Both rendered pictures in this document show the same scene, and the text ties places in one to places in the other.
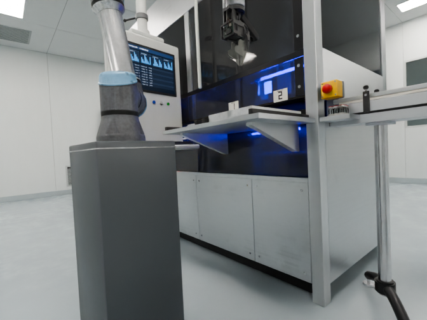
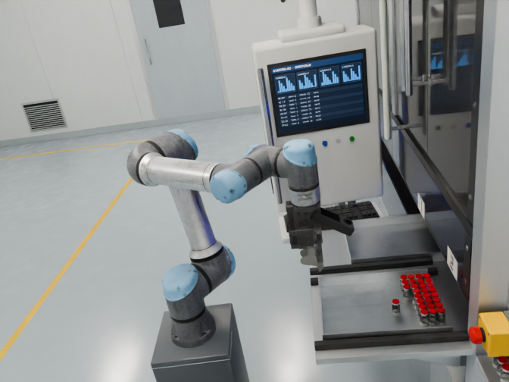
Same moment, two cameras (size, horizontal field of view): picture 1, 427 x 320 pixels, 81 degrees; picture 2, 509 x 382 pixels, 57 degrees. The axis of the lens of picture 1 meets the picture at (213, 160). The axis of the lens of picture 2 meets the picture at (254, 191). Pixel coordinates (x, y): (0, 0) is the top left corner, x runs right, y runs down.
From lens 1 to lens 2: 136 cm
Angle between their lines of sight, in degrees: 52
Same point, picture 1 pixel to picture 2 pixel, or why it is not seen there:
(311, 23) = (482, 200)
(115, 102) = (173, 313)
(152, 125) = (323, 176)
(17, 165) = not seen: hidden behind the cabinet
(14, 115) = not seen: outside the picture
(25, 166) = not seen: hidden behind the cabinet
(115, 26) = (181, 204)
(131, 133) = (188, 340)
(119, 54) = (189, 231)
